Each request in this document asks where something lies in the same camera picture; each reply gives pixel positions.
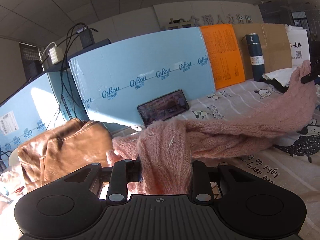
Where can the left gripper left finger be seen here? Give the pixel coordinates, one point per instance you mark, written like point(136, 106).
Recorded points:
point(123, 172)

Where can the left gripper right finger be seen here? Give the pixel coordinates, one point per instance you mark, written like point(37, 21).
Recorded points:
point(201, 186)

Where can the pink knitted sweater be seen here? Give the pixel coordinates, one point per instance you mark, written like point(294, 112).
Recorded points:
point(166, 148)

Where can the white tote bag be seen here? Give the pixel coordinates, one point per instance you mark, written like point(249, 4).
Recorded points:
point(299, 44)

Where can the brown cardboard box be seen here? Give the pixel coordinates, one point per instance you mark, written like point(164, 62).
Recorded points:
point(274, 43)

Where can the white folded garment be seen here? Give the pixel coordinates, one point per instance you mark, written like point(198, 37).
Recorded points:
point(282, 76)

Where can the brown leather jacket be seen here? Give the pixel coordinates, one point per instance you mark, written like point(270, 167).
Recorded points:
point(60, 151)

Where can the black folded garment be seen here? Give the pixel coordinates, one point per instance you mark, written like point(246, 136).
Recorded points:
point(276, 84)

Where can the dark blue vacuum bottle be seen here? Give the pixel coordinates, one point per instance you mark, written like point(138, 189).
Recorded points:
point(255, 55)

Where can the smartphone playing video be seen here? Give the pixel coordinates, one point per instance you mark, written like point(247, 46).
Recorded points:
point(163, 108)

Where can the light blue Cabou box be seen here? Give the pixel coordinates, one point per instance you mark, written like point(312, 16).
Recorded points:
point(108, 83)

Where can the orange box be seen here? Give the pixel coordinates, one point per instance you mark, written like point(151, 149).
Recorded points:
point(224, 54)

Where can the cartoon print bed sheet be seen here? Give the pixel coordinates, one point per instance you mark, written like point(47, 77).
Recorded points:
point(265, 195)

